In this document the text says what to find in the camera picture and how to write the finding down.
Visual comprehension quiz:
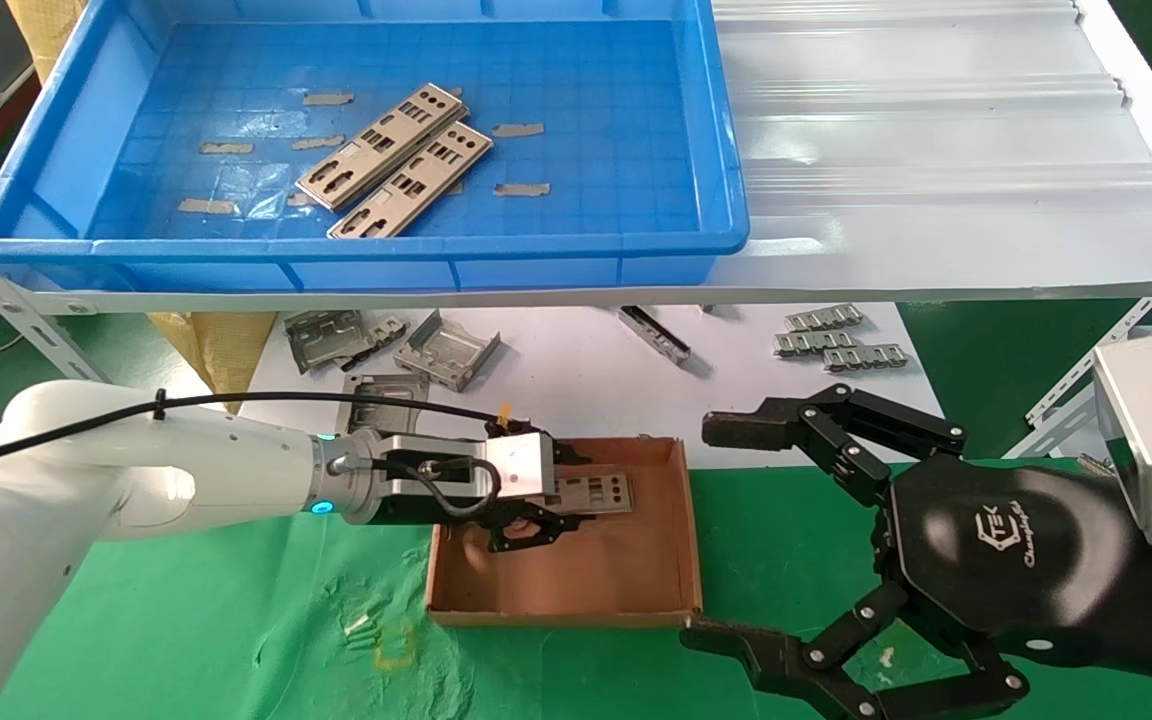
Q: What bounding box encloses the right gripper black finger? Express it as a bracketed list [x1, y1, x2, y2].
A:
[701, 383, 969, 508]

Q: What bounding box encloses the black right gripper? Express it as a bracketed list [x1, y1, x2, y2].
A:
[679, 455, 1152, 720]

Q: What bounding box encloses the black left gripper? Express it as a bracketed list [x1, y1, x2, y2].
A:
[368, 440, 593, 554]

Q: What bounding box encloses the silver metal IO shield plate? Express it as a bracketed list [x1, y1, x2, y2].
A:
[328, 122, 493, 239]
[296, 83, 467, 211]
[536, 472, 637, 518]

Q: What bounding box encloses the brown cardboard box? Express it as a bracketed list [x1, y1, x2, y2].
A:
[426, 435, 705, 629]

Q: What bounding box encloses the blue plastic tray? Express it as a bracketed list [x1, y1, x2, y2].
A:
[0, 0, 749, 293]

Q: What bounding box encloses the white flat board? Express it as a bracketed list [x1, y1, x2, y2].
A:
[216, 305, 947, 479]

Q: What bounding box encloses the small notched metal strip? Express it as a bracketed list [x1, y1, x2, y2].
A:
[784, 303, 865, 333]
[772, 330, 862, 357]
[822, 343, 912, 374]

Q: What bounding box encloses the slim grey metal strip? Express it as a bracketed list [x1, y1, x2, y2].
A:
[618, 305, 692, 369]

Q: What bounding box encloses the small grey stamped metal part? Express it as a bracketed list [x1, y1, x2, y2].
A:
[341, 315, 409, 373]

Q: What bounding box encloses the white corrugated shelf board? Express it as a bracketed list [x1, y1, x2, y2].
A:
[0, 0, 1152, 319]

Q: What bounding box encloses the green table cloth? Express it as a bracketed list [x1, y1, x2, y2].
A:
[0, 458, 1152, 720]

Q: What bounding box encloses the yellow woven bag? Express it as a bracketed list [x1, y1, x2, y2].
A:
[4, 0, 89, 83]
[146, 312, 279, 414]

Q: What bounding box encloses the grey slotted angle steel bar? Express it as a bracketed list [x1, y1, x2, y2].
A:
[0, 205, 122, 396]

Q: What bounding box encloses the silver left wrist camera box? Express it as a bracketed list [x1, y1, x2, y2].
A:
[486, 430, 554, 499]

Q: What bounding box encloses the silver left camera mount bracket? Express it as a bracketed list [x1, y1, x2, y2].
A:
[373, 432, 492, 501]

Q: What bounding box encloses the grey folded metal bracket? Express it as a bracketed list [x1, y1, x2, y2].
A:
[393, 308, 502, 393]

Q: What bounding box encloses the grey flat stamped metal bracket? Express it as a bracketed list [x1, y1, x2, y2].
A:
[338, 373, 432, 436]

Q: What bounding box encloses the white metal shelf leg frame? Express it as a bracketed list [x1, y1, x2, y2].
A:
[1004, 290, 1152, 461]

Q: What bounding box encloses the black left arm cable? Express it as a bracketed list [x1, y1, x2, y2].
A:
[0, 390, 512, 479]

